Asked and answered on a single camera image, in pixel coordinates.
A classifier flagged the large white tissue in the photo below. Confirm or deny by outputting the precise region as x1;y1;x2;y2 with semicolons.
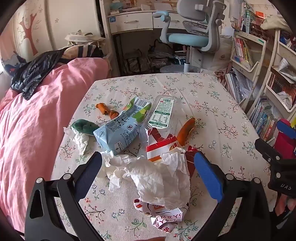
102;147;191;205

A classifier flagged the row of orange spined books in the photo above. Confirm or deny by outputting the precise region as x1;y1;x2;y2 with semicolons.
269;72;296;94

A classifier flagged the clear bag with black frame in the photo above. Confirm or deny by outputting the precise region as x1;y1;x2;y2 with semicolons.
124;50;142;73

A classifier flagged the beige cloth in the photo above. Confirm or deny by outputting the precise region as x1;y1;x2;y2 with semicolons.
261;17;288;31

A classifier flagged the white tote bag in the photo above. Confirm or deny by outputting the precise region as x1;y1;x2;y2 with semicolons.
209;37;233;72

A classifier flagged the white desk with drawers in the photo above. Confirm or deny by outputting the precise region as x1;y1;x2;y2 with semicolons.
102;0;185;77

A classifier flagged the pink plastic organizer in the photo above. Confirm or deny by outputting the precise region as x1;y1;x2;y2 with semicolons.
250;16;266;31

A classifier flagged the wide white shelf cart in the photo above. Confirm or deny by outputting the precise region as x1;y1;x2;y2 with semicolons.
250;30;296;144

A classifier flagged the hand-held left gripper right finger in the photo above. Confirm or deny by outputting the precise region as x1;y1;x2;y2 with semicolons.
192;152;271;241

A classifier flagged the red white carton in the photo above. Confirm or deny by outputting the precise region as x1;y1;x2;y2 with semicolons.
146;127;201;167

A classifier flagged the blue green milk carton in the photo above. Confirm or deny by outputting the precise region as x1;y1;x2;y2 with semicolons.
93;97;152;156

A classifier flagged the clear plastic bottle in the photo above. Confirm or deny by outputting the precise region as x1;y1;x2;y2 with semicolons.
140;95;197;139

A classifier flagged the long orange peel piece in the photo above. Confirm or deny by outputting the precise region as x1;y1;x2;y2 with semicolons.
176;117;196;147

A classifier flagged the person's right hand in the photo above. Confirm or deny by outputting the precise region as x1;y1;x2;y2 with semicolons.
274;195;296;217

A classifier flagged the grey blue office chair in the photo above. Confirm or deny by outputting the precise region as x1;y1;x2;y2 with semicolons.
153;0;226;73

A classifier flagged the pink blanket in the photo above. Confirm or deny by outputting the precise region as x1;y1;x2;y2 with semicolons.
0;58;111;234

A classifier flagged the white wardrobe with tree decal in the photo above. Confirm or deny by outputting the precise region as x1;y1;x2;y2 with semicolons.
0;0;102;63

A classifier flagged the striped cloth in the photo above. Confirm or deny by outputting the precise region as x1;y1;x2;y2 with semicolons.
62;44;103;58

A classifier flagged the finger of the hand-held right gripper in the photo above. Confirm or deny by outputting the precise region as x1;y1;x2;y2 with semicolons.
254;138;281;163
277;119;296;141

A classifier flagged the folded white paper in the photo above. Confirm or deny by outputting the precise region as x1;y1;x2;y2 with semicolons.
279;58;296;81

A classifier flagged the grey bundle of papers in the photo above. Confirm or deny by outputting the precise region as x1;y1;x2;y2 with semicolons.
148;52;176;67

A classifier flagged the red white paper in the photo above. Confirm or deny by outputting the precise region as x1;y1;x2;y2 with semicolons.
133;199;189;233

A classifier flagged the crumpled white paper sheet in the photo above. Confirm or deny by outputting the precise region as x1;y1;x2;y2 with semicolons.
276;91;293;109

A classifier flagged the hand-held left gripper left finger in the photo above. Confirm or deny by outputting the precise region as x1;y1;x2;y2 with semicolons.
24;152;104;241

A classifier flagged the stack of papers and folders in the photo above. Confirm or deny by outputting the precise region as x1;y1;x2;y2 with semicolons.
225;70;250;102

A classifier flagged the narrow white shelf cart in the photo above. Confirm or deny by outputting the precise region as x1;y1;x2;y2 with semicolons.
225;30;266;109

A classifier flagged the white bag with red handles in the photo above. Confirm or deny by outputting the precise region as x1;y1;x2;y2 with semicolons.
215;70;229;87

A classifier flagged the black puffer jacket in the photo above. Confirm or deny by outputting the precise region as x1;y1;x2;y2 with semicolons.
10;49;67;100

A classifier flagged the small white tissue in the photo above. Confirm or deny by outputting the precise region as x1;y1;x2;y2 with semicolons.
63;127;90;156

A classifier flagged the white cloth bag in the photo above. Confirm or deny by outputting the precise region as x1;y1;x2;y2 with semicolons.
65;30;102;45

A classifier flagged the row of tall upright books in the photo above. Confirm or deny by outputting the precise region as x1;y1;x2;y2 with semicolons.
235;0;255;33

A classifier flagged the row of thin colourful books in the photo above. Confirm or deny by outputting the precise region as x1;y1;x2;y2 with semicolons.
233;37;253;67

